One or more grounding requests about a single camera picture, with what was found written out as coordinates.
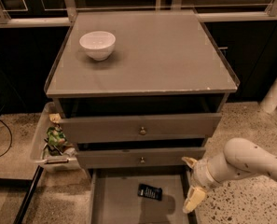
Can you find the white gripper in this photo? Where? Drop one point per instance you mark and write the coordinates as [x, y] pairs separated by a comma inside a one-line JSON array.
[[200, 172]]

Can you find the dark blue rxbar wrapper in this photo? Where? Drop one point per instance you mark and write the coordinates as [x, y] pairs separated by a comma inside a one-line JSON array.
[[149, 192]]

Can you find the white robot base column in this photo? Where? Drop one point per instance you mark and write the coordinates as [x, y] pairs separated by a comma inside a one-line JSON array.
[[269, 103]]

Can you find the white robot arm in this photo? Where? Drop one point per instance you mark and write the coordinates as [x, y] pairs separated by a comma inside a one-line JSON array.
[[239, 159]]

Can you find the middle grey drawer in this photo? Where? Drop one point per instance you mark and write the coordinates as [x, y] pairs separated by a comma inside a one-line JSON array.
[[131, 157]]

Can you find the brass top drawer knob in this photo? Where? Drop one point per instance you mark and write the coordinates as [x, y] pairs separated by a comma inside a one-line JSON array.
[[143, 131]]

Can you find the bottom grey open drawer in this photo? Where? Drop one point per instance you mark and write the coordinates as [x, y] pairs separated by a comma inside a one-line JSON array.
[[114, 198]]

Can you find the grey drawer cabinet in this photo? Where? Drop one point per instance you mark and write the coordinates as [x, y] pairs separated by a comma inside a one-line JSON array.
[[163, 63]]

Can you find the top grey drawer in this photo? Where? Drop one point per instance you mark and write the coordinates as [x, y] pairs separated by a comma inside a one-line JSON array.
[[126, 128]]

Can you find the green snack packet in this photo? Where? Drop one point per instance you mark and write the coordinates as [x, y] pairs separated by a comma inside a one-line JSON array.
[[56, 137]]

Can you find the tan snack packet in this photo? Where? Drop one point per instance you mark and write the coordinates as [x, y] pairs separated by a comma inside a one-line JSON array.
[[54, 118]]

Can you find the white ceramic bowl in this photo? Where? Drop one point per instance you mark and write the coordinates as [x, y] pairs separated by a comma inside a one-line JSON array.
[[98, 45]]

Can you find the white railing bar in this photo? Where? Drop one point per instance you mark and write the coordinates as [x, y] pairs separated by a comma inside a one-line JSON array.
[[203, 17]]

